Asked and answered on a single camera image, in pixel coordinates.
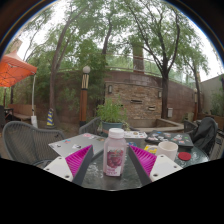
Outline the yellow blue striped cone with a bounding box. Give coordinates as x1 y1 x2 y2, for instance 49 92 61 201
45 107 56 128

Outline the black laptop with stickers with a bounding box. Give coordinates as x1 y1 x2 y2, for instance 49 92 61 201
145 129 195 149

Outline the pink drink bottle white cap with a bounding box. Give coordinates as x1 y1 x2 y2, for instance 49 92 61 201
102 127 128 178

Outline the wooden bench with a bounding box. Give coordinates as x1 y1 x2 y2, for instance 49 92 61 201
6 103 36 122

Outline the silver laptop with stickers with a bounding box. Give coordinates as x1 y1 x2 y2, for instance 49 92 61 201
48 132 107 158

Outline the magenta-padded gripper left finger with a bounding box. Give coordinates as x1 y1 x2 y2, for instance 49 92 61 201
43 144 96 186

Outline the green potted plant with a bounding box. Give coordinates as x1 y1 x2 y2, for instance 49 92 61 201
96 99 129 136

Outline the globe-topped wooden lamp post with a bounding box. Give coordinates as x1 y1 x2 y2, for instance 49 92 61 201
79 65 92 127

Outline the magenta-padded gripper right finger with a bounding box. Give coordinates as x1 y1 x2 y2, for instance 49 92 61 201
128 143 184 186

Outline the flat round red coaster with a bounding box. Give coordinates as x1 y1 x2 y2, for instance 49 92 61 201
177 151 193 162

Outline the orange patio umbrella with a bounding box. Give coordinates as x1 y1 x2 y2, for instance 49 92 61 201
0 49 38 128

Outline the slim wooden lamp post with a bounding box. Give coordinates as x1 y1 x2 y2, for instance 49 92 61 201
193 87 199 122

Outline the white ceramic mug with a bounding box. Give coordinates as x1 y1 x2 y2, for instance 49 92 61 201
155 140 179 162

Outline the white sticker-covered book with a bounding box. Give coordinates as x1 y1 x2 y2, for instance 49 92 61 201
123 130 148 140

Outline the grey chair holding jacket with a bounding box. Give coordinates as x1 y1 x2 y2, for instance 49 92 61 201
183 119 224 161

